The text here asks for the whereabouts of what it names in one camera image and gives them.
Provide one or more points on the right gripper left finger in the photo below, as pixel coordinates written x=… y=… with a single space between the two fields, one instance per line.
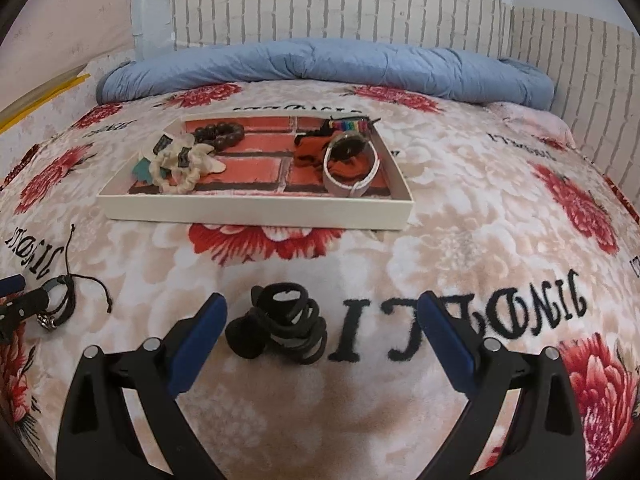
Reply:
x=121 y=419

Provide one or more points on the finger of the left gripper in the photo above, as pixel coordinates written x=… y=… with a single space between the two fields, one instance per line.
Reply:
x=15 y=312
x=12 y=285

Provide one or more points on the cream ruffled scrunchie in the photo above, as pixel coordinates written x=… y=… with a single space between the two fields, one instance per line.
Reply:
x=177 y=169

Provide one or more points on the cream and teal felt piece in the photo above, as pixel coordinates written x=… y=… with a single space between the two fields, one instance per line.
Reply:
x=141 y=169

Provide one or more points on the orange fabric scrunchie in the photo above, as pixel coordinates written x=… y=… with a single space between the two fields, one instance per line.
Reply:
x=348 y=161

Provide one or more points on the black hair claw clip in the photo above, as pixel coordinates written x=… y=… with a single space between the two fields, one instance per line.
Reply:
x=249 y=335

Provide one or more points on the floral fleece blanket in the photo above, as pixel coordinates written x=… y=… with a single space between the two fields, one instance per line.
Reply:
x=532 y=243

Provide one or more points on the yellow sheet edge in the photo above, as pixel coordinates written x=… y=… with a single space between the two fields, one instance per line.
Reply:
x=26 y=105

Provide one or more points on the clear plastic bag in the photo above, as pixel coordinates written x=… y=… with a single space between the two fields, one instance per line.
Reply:
x=152 y=28

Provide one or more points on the white tray brick-pattern base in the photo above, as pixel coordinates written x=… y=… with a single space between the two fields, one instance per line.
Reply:
x=261 y=186

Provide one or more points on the pink pillow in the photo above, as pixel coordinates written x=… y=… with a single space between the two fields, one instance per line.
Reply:
x=544 y=126

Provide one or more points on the blue rolled duvet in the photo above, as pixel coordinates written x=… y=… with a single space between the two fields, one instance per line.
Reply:
x=454 y=75

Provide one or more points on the pink mattress against wall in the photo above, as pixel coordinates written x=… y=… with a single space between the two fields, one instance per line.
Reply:
x=51 y=37

